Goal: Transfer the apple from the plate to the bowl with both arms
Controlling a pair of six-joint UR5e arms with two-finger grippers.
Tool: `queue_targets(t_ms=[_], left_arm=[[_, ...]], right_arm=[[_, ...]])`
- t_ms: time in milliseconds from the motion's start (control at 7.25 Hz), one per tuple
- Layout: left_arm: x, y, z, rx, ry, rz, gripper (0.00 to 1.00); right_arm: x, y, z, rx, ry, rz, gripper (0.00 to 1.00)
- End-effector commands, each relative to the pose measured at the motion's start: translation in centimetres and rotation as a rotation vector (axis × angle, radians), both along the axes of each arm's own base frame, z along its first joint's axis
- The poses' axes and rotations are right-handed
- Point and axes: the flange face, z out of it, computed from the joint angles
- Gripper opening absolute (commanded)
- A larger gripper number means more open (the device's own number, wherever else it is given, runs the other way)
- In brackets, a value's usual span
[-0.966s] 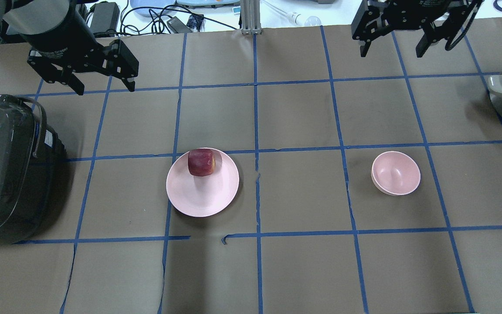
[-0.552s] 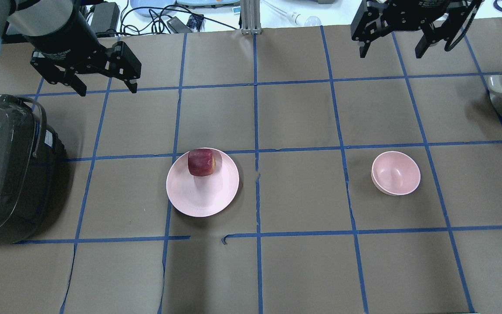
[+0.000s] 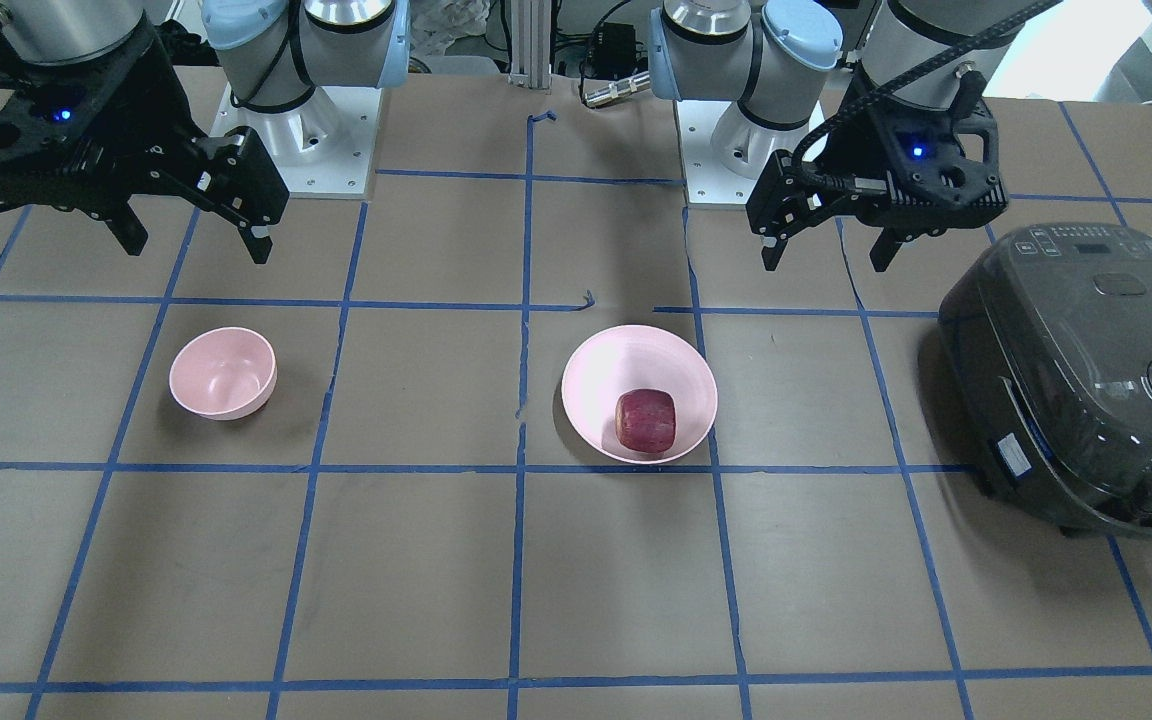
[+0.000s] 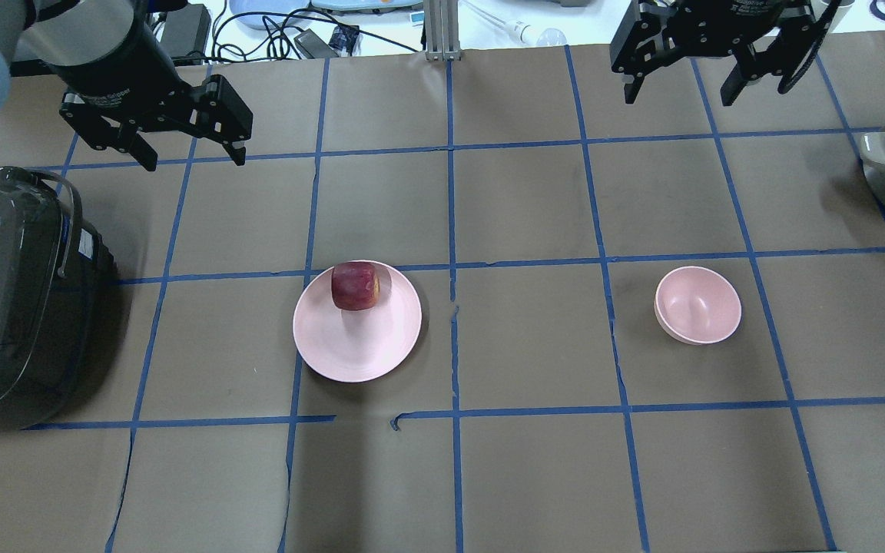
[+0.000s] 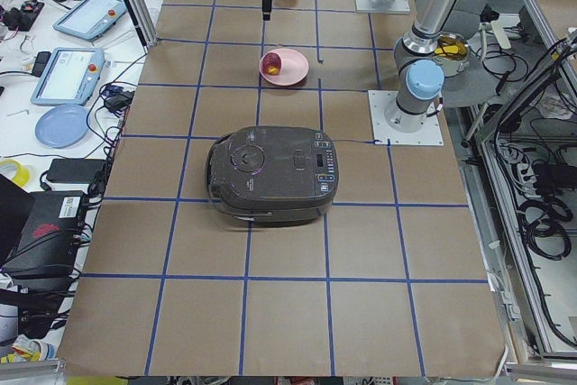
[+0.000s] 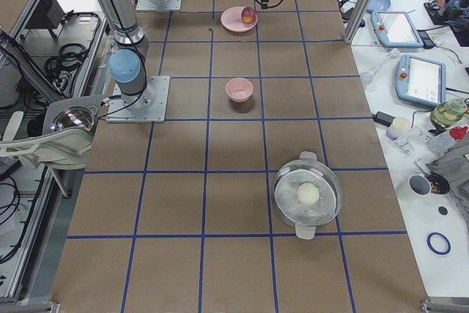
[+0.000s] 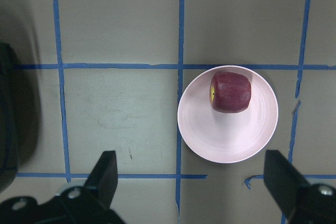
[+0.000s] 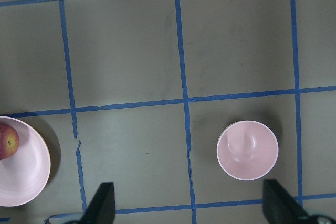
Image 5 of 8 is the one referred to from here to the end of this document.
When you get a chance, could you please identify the yellow tape roll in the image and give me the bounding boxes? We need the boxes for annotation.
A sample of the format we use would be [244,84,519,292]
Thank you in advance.
[0,159,31,188]

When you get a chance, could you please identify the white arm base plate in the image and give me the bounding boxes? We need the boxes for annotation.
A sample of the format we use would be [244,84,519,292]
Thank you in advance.
[368,90,444,146]

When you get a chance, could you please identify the blue plate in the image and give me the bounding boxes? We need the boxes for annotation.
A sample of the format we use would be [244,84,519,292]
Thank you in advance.
[34,104,88,149]

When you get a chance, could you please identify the near teach pendant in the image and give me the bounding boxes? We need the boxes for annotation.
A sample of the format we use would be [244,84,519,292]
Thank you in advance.
[30,47,105,106]

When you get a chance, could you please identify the teach pendant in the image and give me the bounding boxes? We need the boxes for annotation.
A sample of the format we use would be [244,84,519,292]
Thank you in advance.
[52,0,127,41]
[30,47,105,106]

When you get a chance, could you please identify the black computer box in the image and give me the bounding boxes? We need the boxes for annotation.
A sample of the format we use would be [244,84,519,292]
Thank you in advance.
[2,190,88,279]

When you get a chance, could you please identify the pink plate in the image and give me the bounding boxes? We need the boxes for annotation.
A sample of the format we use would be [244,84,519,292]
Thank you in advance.
[259,48,309,87]

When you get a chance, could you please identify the steel bowl with yellow items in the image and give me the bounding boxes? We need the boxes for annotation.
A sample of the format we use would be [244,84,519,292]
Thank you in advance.
[432,33,470,78]

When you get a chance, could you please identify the red apple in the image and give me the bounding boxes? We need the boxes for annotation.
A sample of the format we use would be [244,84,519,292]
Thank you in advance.
[261,51,282,76]

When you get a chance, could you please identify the dark rice cooker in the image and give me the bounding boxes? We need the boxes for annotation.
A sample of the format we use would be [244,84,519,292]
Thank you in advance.
[206,125,339,225]

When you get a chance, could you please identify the black power adapter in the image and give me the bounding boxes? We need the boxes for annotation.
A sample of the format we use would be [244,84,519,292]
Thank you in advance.
[45,159,105,184]

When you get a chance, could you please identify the far teach pendant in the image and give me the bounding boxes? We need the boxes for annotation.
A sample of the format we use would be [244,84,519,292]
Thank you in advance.
[52,0,127,41]

